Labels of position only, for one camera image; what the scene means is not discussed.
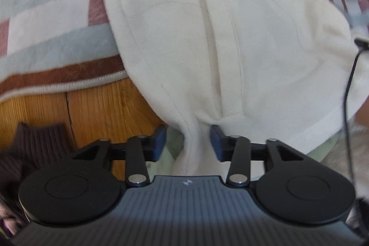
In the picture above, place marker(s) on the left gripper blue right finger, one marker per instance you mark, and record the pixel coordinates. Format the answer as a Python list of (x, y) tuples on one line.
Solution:
[(236, 151)]

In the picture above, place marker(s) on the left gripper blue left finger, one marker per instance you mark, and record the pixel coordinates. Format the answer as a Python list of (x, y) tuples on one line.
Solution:
[(140, 150)]

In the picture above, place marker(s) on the white fleece garment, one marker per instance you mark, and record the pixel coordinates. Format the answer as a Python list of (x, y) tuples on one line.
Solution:
[(257, 68)]

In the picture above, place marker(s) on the dark brown knit garment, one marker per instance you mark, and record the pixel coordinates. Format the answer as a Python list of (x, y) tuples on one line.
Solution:
[(32, 149)]

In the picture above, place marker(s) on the striped plush blanket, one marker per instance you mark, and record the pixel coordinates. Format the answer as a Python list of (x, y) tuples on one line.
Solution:
[(51, 46)]

